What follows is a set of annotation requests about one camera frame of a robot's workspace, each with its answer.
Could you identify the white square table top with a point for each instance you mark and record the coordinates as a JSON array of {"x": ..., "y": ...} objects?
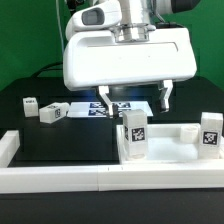
[{"x": 167, "y": 143}]

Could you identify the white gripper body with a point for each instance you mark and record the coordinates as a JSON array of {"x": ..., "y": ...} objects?
[{"x": 94, "y": 59}]

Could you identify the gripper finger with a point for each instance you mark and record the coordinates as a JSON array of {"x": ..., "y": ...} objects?
[
  {"x": 165, "y": 87},
  {"x": 111, "y": 109}
]

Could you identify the white U-shaped obstacle fence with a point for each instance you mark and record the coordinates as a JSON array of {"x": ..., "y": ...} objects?
[{"x": 198, "y": 174}]

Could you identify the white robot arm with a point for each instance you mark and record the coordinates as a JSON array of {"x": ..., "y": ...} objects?
[{"x": 127, "y": 42}]

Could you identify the white marker sheet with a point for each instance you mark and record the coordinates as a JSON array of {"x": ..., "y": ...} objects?
[{"x": 96, "y": 109}]

